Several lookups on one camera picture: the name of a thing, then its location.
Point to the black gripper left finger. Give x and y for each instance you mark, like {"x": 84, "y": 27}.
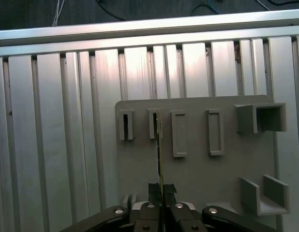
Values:
{"x": 147, "y": 217}

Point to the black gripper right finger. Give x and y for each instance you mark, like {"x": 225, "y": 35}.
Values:
{"x": 181, "y": 217}

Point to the green RAM stick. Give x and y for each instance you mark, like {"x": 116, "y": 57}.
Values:
{"x": 159, "y": 145}

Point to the grey plastic parts rack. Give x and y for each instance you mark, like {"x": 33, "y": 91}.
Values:
{"x": 200, "y": 174}

